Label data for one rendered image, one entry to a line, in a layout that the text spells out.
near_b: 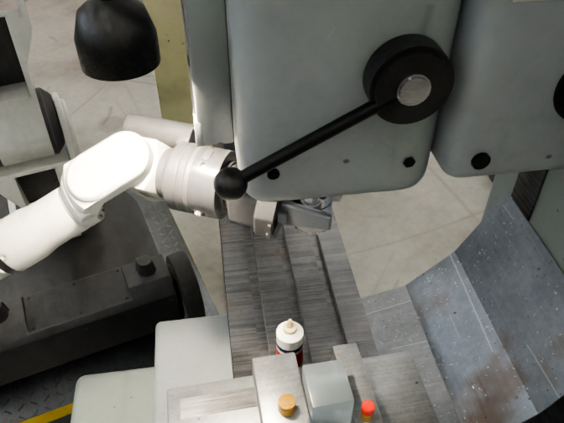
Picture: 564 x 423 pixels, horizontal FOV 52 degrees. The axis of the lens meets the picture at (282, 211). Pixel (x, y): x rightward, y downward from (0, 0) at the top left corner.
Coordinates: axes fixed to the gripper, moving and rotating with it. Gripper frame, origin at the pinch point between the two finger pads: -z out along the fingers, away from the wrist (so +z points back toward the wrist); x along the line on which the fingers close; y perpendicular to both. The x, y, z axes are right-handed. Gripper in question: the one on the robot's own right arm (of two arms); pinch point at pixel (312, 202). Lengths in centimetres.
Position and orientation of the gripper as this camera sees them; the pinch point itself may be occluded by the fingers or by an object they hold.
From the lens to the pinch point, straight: 70.0
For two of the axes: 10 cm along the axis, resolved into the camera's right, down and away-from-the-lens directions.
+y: -0.1, 7.5, 6.7
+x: 2.9, -6.3, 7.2
